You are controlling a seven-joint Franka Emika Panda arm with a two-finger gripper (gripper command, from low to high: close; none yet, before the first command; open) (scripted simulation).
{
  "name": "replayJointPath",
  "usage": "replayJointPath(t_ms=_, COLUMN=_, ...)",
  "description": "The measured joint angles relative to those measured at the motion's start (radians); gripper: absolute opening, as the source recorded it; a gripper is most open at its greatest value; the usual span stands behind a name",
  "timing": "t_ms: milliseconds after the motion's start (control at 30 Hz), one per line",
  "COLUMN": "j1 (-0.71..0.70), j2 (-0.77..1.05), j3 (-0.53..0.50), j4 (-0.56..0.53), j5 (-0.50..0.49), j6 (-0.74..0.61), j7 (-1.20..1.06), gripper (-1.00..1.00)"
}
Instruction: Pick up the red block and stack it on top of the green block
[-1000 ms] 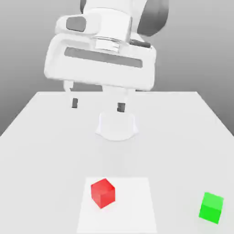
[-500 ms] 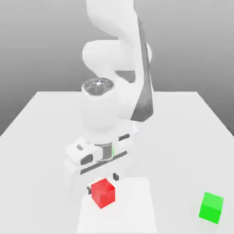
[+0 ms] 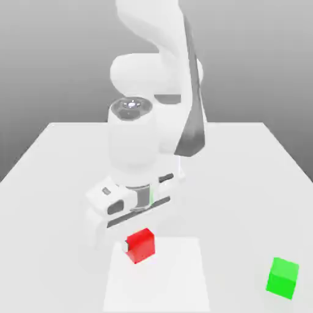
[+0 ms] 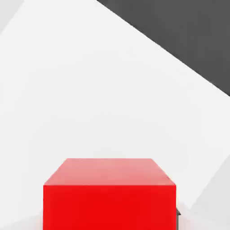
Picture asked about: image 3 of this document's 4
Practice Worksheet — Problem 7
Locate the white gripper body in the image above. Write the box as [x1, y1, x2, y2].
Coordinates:
[86, 182, 182, 248]

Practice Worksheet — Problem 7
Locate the small red cube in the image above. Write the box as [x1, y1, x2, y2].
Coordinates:
[125, 227, 156, 265]

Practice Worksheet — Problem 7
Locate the small green cube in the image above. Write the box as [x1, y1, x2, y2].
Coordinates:
[265, 257, 300, 301]

